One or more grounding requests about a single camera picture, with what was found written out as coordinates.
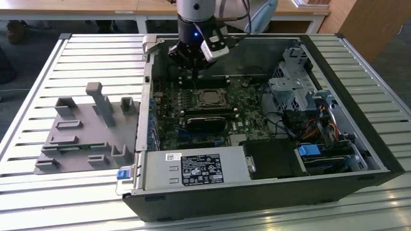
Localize CPU socket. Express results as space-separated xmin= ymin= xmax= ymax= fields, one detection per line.
xmin=194 ymin=88 xmax=230 ymax=108

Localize white document tray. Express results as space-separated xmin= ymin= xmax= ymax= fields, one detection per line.
xmin=291 ymin=0 xmax=331 ymax=9

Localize blue disk carrier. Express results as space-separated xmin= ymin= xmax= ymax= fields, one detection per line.
xmin=298 ymin=143 xmax=322 ymax=159

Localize black graphics card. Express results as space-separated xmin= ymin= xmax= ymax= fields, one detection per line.
xmin=184 ymin=115 xmax=227 ymax=134

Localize wooden desk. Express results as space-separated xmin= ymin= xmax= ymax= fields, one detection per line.
xmin=0 ymin=0 xmax=331 ymax=34

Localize dark bag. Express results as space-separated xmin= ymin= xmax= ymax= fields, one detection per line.
xmin=6 ymin=20 xmax=28 ymax=44

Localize green motherboard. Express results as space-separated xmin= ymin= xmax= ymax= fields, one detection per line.
xmin=151 ymin=72 xmax=274 ymax=150

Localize wooden cabinet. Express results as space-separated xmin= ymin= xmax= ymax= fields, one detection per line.
xmin=318 ymin=0 xmax=411 ymax=65

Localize metal socket cover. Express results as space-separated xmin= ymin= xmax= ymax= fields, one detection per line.
xmin=195 ymin=88 xmax=227 ymax=106

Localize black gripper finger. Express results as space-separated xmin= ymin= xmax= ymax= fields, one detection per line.
xmin=170 ymin=45 xmax=196 ymax=80
xmin=195 ymin=57 xmax=210 ymax=80

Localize grey power supply unit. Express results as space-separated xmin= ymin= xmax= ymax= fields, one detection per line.
xmin=140 ymin=146 xmax=253 ymax=191

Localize yellow and red wires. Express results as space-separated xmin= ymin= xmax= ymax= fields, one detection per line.
xmin=302 ymin=119 xmax=342 ymax=142

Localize black RAM slot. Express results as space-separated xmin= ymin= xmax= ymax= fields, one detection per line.
xmin=178 ymin=79 xmax=230 ymax=83
xmin=178 ymin=76 xmax=230 ymax=80
xmin=178 ymin=82 xmax=230 ymax=86
xmin=178 ymin=85 xmax=230 ymax=89

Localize grey metal disk bay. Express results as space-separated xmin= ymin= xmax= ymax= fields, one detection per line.
xmin=269 ymin=47 xmax=338 ymax=115

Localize black plastic shroud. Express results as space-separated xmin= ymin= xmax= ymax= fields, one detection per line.
xmin=242 ymin=141 xmax=310 ymax=180

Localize silver heat sink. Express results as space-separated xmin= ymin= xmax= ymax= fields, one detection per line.
xmin=230 ymin=133 xmax=249 ymax=145

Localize black wire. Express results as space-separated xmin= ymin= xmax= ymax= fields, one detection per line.
xmin=263 ymin=112 xmax=297 ymax=141

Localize grey parts rack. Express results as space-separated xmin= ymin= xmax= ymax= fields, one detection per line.
xmin=34 ymin=82 xmax=142 ymax=175

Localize blue case latch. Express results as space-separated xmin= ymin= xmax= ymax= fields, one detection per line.
xmin=118 ymin=165 xmax=135 ymax=181

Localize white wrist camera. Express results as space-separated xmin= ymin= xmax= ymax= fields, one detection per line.
xmin=200 ymin=35 xmax=231 ymax=63

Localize black PC case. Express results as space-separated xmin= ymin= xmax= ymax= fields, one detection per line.
xmin=122 ymin=33 xmax=406 ymax=223

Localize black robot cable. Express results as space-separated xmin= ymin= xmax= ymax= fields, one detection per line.
xmin=222 ymin=0 xmax=255 ymax=49

